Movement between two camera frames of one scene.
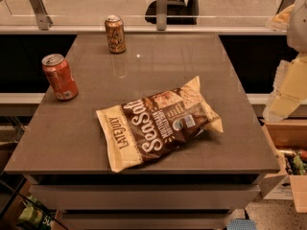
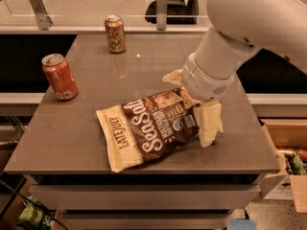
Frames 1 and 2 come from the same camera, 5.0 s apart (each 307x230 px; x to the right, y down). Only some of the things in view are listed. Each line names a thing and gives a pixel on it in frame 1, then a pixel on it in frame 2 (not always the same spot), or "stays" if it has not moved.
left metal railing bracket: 44,20 stays
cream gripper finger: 281,20 to 175,77
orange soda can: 115,34 stays
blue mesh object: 242,224 stays
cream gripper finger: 290,89 to 207,118
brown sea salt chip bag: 155,123 stays
